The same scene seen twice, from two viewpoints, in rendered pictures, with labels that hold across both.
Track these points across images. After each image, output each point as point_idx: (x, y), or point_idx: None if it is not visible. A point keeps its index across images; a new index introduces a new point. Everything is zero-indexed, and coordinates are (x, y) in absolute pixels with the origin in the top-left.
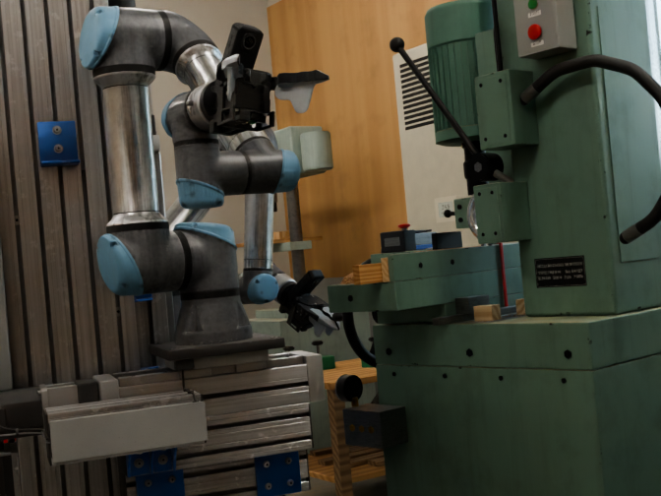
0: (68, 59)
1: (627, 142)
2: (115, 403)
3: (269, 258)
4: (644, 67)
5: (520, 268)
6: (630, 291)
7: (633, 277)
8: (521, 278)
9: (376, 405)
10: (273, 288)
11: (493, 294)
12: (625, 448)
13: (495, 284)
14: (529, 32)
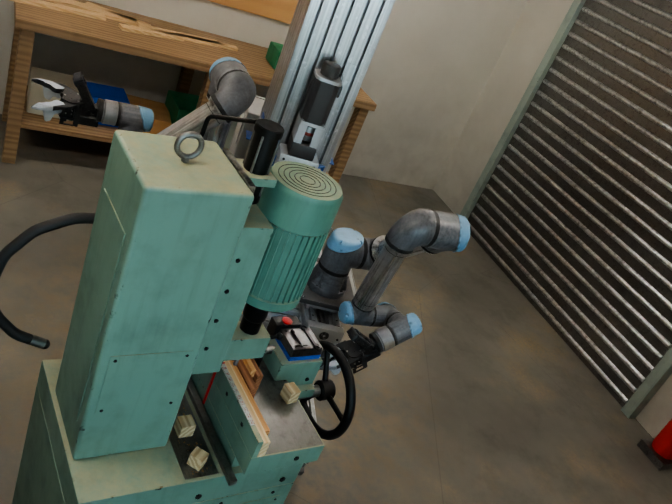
0: (276, 86)
1: (86, 309)
2: None
3: (358, 299)
4: (111, 278)
5: (222, 400)
6: (61, 395)
7: (64, 392)
8: (220, 407)
9: None
10: (343, 316)
11: (203, 384)
12: (32, 449)
13: (206, 381)
14: None
